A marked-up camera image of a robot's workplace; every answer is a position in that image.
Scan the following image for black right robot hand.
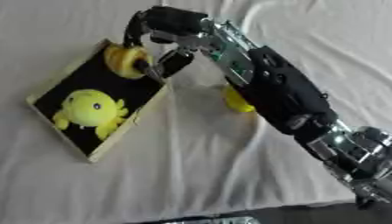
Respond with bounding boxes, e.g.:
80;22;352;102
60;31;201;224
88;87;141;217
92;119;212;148
122;5;210;81

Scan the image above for yellow toy banana bunch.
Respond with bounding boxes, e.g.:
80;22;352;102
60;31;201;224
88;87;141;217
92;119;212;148
102;43;155;81

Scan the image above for tan box with black inside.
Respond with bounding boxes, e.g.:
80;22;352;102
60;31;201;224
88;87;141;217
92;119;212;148
24;38;172;164

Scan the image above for yellow toy fruit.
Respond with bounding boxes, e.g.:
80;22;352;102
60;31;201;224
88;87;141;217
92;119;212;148
221;85;257;114

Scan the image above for yellow soft toy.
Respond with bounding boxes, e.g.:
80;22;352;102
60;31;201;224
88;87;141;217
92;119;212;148
52;88;130;142

